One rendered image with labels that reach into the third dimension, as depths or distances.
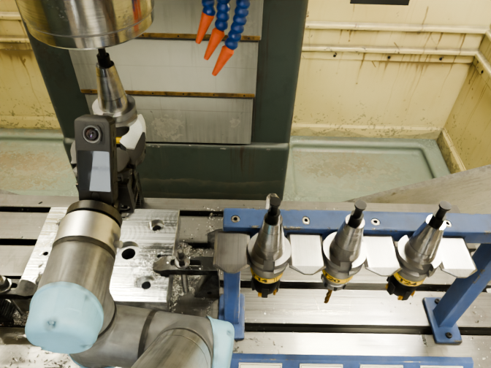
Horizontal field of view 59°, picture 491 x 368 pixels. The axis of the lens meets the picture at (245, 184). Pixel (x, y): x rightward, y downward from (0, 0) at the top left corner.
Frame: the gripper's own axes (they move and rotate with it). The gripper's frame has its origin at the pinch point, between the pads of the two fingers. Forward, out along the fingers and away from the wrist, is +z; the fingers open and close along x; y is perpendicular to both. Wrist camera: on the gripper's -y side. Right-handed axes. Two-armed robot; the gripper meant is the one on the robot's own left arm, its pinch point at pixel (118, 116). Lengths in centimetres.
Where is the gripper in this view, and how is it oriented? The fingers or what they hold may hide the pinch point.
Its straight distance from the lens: 71.4
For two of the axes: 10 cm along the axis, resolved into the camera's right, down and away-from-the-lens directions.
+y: -0.3, 6.8, 7.3
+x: 10.0, 0.1, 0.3
